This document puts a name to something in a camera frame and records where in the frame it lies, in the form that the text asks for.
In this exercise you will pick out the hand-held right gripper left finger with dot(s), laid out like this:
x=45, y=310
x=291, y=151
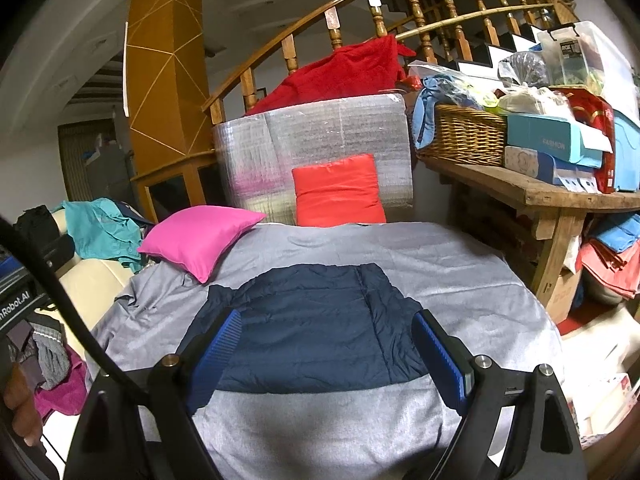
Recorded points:
x=217, y=355

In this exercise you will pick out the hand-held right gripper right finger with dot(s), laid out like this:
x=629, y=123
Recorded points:
x=440, y=360

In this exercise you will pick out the navy blue jacket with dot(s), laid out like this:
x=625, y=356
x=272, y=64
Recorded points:
x=310, y=325

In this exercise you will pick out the person's left hand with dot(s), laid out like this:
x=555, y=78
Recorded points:
x=17, y=400

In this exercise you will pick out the black garment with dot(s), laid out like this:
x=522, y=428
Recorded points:
x=35, y=220

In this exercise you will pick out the cream sofa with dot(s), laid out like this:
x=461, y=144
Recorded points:
x=95, y=280

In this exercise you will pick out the grey knit garment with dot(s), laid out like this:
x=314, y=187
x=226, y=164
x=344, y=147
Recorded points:
x=50, y=360

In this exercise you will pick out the teal garment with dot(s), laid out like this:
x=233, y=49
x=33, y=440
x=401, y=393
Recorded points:
x=95, y=230

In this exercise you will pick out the grey bedsheet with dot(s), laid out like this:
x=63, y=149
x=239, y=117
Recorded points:
x=450, y=270

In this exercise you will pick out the pink pillow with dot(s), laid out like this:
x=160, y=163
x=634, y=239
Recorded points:
x=200, y=235

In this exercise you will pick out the magenta garment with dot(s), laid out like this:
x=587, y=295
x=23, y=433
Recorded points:
x=65, y=395

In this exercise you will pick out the brown lattice door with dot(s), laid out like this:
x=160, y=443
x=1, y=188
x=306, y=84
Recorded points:
x=70, y=160

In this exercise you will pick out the grey cabinet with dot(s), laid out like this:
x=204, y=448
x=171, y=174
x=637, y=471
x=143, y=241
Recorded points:
x=107, y=170

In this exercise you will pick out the cardboard box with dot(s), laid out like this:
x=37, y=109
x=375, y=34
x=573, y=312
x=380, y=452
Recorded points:
x=565, y=295

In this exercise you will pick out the coral towels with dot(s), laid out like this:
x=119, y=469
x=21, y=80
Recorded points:
x=605, y=270

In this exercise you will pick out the red-orange pillow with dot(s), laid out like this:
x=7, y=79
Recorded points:
x=335, y=190

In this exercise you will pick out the blue towel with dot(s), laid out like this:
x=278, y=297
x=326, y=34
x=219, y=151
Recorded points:
x=617, y=235

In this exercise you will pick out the white patterned box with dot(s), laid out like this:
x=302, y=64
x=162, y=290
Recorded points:
x=525, y=160

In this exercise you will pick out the wicker basket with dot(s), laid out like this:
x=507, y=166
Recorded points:
x=460, y=135

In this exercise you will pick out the wooden pillar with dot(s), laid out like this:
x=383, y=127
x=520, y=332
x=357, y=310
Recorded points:
x=160, y=85

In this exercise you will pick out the silver foil mat roll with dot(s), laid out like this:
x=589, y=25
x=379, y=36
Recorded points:
x=320, y=130

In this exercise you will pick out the light blue box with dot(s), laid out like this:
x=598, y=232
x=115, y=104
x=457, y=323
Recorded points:
x=545, y=132

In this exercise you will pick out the blue cloth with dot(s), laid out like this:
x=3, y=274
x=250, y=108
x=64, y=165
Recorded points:
x=430, y=105

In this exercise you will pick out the white plastic bag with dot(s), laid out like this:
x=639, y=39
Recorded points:
x=535, y=100

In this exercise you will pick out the blue plastic bin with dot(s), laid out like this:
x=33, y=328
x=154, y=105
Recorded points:
x=627, y=150

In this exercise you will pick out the red gift bag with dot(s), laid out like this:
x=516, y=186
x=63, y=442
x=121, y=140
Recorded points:
x=602, y=130

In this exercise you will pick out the red blanket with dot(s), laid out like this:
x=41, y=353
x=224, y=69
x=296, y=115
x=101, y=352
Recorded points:
x=340, y=75

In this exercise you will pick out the clear plastic bag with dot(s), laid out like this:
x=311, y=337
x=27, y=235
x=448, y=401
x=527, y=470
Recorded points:
x=525, y=67

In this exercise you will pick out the wooden stair railing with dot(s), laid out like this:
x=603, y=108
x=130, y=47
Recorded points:
x=422, y=25

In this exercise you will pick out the clear plastic storage box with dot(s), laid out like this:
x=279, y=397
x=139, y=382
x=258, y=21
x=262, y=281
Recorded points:
x=600, y=60

